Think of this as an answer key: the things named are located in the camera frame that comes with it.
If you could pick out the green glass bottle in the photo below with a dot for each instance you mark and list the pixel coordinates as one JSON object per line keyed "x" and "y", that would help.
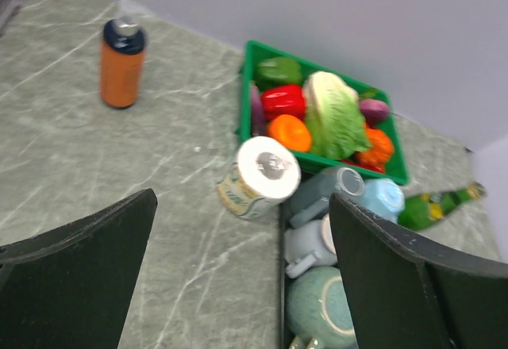
{"x": 425, "y": 210}

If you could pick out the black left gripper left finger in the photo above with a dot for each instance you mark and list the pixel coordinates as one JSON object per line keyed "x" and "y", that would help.
{"x": 71, "y": 287}

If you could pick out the napa cabbage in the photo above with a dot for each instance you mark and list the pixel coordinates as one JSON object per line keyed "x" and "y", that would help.
{"x": 333, "y": 117}

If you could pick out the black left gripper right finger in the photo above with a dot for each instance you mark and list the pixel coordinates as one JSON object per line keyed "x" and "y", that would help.
{"x": 407, "y": 291}

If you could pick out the green bell pepper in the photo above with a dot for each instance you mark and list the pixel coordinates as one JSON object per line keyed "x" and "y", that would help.
{"x": 277, "y": 71}

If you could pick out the purple eggplant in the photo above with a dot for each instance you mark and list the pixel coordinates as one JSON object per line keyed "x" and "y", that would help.
{"x": 257, "y": 113}

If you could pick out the teal glazed mug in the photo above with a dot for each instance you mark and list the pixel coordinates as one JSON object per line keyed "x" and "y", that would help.
{"x": 317, "y": 311}

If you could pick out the black tray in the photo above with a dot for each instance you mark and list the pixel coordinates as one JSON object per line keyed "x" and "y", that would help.
{"x": 285, "y": 336}

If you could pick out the red chili pepper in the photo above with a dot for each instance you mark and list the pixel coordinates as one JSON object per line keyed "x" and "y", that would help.
{"x": 379, "y": 169}

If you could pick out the orange spray bottle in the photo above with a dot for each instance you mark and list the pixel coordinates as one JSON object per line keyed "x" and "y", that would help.
{"x": 123, "y": 49}

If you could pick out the pale grey mug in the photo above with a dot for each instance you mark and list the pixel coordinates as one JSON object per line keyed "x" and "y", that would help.
{"x": 309, "y": 246}

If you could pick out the red bell pepper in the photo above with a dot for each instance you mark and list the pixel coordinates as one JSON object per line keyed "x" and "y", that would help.
{"x": 286, "y": 99}

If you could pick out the orange bumpy pumpkin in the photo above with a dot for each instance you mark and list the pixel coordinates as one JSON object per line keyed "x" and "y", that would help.
{"x": 381, "y": 149}

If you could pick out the light blue mug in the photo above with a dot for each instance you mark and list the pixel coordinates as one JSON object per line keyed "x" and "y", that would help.
{"x": 383, "y": 197}

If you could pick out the grey-blue mug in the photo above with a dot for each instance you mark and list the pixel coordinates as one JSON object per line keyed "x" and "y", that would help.
{"x": 311, "y": 199}

